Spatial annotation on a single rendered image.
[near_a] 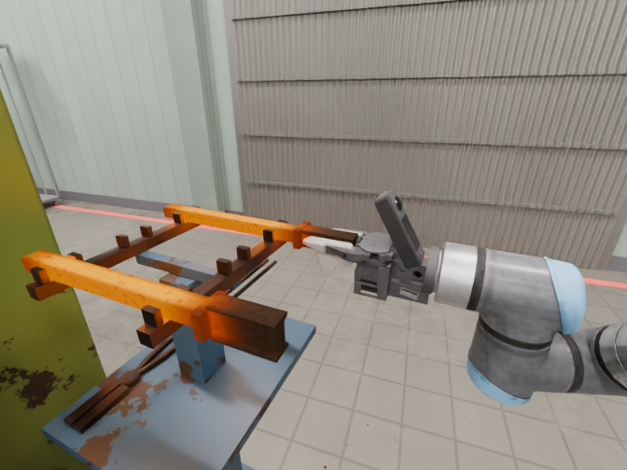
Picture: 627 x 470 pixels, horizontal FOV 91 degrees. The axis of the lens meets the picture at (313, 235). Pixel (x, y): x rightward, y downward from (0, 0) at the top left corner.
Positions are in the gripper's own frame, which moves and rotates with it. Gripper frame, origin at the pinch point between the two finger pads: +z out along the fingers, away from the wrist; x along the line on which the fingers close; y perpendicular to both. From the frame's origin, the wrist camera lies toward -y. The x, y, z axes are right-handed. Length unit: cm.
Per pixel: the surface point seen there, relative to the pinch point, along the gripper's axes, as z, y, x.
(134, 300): 11.2, 0.3, -25.3
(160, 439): 13.8, 26.4, -25.7
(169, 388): 20.0, 26.4, -18.5
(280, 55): 125, -54, 207
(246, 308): -3.3, -1.9, -23.3
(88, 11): 324, -98, 190
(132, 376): 27.1, 25.2, -20.0
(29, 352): 51, 25, -25
